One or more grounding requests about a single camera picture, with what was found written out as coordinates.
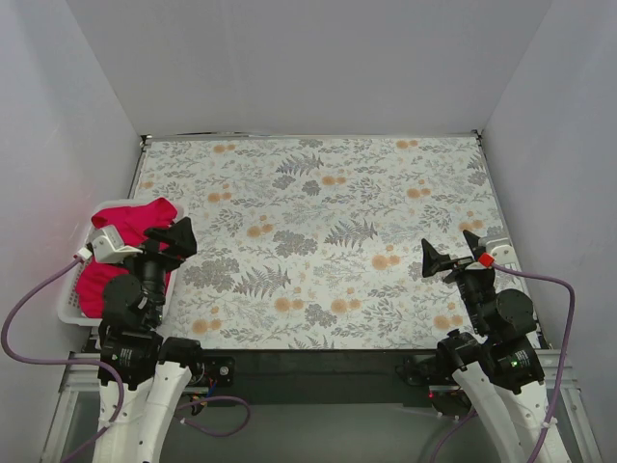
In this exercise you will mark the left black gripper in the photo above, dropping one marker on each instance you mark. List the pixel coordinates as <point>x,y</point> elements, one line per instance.
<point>157,247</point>

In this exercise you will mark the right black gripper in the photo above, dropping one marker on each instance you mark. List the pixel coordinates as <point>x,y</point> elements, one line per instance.
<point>459,265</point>

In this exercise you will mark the red t shirt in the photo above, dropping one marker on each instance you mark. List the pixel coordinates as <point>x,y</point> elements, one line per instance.
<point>131,221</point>

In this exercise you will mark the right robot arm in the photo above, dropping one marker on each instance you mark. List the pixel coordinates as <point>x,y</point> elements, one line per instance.
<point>496,365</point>

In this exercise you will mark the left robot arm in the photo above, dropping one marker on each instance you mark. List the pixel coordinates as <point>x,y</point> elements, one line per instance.
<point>142,375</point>

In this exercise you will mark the white plastic laundry basket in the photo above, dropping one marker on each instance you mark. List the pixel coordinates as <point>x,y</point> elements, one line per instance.
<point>68,309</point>

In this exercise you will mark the floral patterned table mat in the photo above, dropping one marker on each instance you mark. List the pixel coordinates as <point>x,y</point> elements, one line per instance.
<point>316,243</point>

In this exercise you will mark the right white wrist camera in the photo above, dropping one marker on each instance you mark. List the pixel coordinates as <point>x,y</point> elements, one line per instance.
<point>499,248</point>

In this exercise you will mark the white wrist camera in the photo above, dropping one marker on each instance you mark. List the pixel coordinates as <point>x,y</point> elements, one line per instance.
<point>106,246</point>
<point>499,248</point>

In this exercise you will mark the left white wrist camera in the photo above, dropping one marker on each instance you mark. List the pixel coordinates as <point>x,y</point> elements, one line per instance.
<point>106,246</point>

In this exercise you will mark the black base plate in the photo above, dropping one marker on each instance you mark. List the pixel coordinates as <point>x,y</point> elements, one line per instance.
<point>409,377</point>

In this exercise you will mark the aluminium frame rail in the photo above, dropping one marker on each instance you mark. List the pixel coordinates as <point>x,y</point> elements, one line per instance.
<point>577,434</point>

